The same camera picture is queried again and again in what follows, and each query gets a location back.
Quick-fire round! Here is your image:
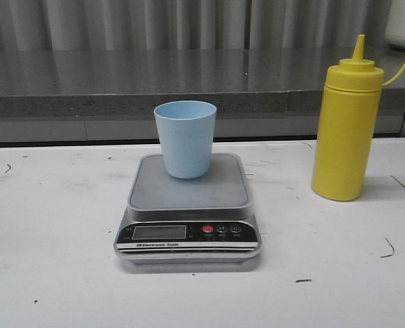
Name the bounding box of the light blue plastic cup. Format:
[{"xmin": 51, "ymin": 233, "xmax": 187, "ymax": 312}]
[{"xmin": 154, "ymin": 100, "xmax": 217, "ymax": 179}]

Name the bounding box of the yellow squeeze bottle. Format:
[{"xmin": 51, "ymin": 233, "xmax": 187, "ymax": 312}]
[{"xmin": 311, "ymin": 34, "xmax": 405, "ymax": 202}]

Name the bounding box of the silver electronic kitchen scale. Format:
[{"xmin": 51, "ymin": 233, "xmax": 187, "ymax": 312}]
[{"xmin": 114, "ymin": 153, "xmax": 262, "ymax": 272}]

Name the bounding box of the grey steel counter shelf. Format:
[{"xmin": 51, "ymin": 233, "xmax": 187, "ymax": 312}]
[{"xmin": 0, "ymin": 46, "xmax": 405, "ymax": 141}]

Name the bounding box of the white container in background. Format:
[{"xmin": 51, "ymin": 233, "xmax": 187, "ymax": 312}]
[{"xmin": 385, "ymin": 0, "xmax": 405, "ymax": 49}]

